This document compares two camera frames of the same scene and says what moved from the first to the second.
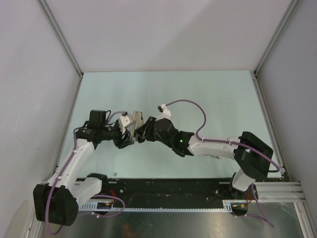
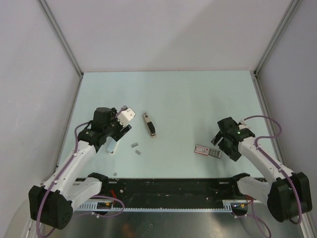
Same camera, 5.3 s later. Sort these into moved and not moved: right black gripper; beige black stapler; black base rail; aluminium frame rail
Moved: right black gripper; beige black stapler
Not moved: black base rail; aluminium frame rail
